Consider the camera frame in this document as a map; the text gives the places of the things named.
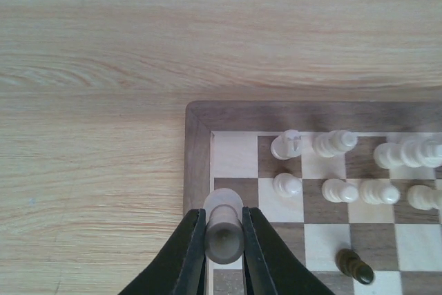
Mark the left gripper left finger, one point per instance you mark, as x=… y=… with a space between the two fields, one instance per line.
x=180 y=266

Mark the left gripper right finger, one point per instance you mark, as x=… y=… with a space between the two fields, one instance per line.
x=269 y=266

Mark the white rook piece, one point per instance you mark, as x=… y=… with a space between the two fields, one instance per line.
x=224 y=239

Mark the dark piece on board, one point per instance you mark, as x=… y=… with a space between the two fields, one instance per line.
x=351 y=264

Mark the wooden chess board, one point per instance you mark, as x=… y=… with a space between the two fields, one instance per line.
x=227 y=145

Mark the white pawn piece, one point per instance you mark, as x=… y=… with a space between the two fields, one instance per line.
x=287 y=185
x=424 y=198
x=378 y=192
x=336 y=190

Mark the white knight piece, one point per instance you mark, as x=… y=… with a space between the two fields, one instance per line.
x=287 y=145

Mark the white bishop piece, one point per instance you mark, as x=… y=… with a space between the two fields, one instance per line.
x=334 y=143

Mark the white queen piece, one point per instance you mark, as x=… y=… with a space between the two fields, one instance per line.
x=388 y=155

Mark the white king piece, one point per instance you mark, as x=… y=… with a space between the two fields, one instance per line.
x=421 y=152

